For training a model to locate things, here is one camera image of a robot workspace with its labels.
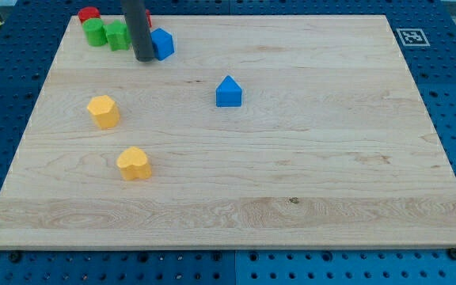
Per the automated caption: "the blue triangle block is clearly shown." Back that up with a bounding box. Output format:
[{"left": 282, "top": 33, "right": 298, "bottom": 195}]
[{"left": 215, "top": 75, "right": 242, "bottom": 107}]

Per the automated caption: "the wooden board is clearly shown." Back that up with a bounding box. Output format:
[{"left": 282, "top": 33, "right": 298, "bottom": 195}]
[{"left": 0, "top": 15, "right": 456, "bottom": 251}]

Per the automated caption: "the yellow heart block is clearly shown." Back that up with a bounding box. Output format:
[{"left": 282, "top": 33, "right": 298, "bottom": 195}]
[{"left": 116, "top": 146, "right": 152, "bottom": 181}]

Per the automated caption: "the blue cube block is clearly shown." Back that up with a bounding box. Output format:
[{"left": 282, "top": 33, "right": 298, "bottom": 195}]
[{"left": 151, "top": 28, "right": 175, "bottom": 61}]

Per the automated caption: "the yellow hexagon block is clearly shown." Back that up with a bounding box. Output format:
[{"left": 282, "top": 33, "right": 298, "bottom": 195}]
[{"left": 86, "top": 95, "right": 120, "bottom": 129}]

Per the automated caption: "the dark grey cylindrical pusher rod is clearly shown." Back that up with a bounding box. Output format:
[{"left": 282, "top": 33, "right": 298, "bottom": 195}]
[{"left": 120, "top": 0, "right": 154, "bottom": 62}]

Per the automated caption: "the green star block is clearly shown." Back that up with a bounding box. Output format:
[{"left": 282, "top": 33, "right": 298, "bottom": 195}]
[{"left": 104, "top": 20, "right": 131, "bottom": 51}]

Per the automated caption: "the red block behind rod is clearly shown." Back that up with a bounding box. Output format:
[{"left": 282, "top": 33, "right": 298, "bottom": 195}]
[{"left": 145, "top": 9, "right": 152, "bottom": 28}]

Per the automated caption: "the green cylinder block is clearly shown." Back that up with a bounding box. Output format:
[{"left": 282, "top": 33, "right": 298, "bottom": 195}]
[{"left": 82, "top": 17, "right": 108, "bottom": 47}]

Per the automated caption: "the red cylinder block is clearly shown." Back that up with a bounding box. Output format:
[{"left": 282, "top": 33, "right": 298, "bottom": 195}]
[{"left": 78, "top": 6, "right": 101, "bottom": 24}]

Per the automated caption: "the white fiducial marker tag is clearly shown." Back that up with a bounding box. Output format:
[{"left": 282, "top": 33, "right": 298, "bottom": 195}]
[{"left": 397, "top": 28, "right": 430, "bottom": 47}]

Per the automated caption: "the black bolt lower left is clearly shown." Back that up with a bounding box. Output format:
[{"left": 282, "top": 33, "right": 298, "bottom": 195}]
[{"left": 8, "top": 251, "right": 22, "bottom": 264}]

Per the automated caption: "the black bolt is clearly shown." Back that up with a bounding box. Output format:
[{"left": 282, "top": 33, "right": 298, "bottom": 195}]
[
  {"left": 8, "top": 251, "right": 22, "bottom": 264},
  {"left": 446, "top": 248, "right": 456, "bottom": 260}
]

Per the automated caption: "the black bolt lower right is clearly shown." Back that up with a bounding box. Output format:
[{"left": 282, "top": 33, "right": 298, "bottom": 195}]
[{"left": 446, "top": 248, "right": 456, "bottom": 260}]

